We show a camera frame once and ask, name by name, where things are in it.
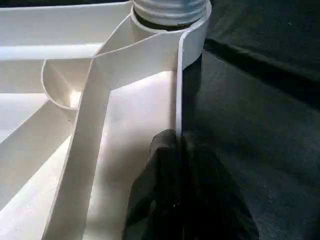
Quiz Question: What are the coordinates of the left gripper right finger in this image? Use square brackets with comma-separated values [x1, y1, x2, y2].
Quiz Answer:
[180, 134, 261, 240]

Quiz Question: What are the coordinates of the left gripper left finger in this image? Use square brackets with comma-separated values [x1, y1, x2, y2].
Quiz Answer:
[122, 129, 184, 240]

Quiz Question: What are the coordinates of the white plastic table top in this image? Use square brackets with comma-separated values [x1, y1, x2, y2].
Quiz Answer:
[0, 0, 214, 240]

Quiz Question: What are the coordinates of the white plastic table leg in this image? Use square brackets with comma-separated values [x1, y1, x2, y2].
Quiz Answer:
[131, 0, 211, 30]

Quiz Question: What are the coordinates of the black work mat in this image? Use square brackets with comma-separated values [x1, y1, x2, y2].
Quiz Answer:
[0, 0, 320, 240]

